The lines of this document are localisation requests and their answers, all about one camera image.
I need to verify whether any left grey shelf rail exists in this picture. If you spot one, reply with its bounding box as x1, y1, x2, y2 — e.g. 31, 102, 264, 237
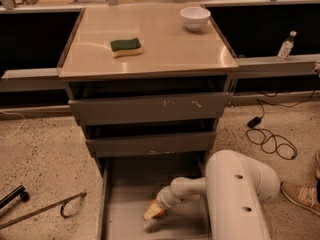
0, 68, 64, 93

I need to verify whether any top grey drawer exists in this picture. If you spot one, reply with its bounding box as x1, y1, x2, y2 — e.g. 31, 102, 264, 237
69, 92, 228, 126

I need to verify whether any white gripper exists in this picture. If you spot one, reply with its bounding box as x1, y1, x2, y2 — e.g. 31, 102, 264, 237
143, 186, 181, 220

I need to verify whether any right grey shelf rail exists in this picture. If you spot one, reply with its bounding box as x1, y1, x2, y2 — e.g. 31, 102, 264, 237
232, 54, 320, 79

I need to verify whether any grey drawer cabinet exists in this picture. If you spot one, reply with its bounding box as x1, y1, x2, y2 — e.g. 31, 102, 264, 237
56, 2, 240, 240

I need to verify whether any clear plastic water bottle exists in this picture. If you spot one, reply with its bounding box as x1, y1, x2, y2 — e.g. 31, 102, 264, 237
277, 31, 297, 61

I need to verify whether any tan sneaker shoe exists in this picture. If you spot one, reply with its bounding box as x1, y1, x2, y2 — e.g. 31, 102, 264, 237
280, 181, 320, 216

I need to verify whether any orange fruit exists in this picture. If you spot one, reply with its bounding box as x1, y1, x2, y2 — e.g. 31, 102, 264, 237
150, 199, 164, 217

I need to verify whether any metal rod with hook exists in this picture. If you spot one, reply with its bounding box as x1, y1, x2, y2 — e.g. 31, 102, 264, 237
0, 192, 86, 230

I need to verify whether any bottom grey drawer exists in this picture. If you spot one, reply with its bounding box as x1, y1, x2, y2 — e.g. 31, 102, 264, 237
97, 154, 211, 240

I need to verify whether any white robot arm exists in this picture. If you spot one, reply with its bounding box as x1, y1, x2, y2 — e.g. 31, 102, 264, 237
143, 150, 280, 240

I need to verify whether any middle grey drawer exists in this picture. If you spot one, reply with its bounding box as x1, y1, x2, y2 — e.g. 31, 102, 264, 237
86, 132, 216, 157

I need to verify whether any black power cable with adapter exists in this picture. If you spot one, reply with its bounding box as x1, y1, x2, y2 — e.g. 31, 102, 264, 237
245, 89, 318, 161

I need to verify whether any grey shelf rail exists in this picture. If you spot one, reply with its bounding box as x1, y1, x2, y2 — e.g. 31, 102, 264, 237
0, 68, 64, 93
232, 54, 320, 79

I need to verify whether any grey drawer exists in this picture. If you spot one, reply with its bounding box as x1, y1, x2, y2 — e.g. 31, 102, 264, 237
97, 154, 211, 240
69, 92, 228, 126
86, 132, 216, 157

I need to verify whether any white bowl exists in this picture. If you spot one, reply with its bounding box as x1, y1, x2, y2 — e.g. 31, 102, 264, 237
180, 7, 211, 31

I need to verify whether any white thin cable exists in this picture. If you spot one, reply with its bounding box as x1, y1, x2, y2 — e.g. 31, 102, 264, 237
0, 109, 28, 140

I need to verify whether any black caster leg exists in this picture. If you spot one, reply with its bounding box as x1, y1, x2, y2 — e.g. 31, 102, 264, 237
0, 185, 30, 209

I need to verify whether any green yellow sponge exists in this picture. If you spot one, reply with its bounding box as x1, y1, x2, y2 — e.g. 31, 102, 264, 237
110, 38, 143, 58

